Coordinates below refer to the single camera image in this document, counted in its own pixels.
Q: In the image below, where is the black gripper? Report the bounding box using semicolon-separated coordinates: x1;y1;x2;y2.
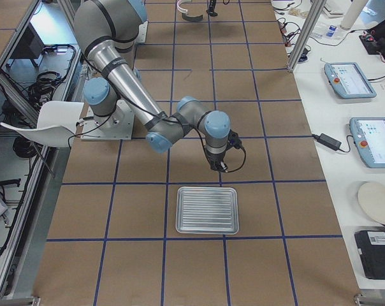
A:
208;152;228;172
208;0;217;10

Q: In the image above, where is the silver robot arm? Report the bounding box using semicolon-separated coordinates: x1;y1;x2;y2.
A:
74;1;230;172

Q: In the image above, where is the ribbed metal tray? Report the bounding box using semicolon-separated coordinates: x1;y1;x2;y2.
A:
175;186;239;235

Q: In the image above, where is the black brake pad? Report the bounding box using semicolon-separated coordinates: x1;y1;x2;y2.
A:
206;10;218;17

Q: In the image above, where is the olive brake shoe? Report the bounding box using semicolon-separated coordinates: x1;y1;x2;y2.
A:
182;13;203;22

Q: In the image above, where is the black power adapter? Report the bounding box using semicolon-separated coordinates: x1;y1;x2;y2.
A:
312;133;342;151

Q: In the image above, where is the upper blue teach pendant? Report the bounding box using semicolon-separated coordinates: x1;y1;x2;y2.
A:
324;62;377;99

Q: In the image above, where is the blue teach pendant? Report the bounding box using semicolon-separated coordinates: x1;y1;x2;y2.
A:
349;117;385;168
324;62;377;99

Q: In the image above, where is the lower blue teach pendant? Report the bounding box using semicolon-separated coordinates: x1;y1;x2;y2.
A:
349;117;385;168

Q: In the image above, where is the white plastic chair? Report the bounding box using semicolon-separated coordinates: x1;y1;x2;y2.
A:
0;101;84;147

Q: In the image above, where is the beige round plate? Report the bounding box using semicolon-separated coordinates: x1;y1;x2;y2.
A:
358;182;385;225

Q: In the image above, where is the black laptop case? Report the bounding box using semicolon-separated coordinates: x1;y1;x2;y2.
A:
354;230;385;280

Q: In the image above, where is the white curved plastic bracket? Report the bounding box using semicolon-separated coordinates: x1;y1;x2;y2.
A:
177;0;193;15

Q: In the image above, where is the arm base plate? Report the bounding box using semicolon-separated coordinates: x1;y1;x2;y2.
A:
134;21;149;45
80;99;134;141

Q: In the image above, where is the aluminium frame post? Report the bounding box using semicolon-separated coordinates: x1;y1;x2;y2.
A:
287;0;326;72

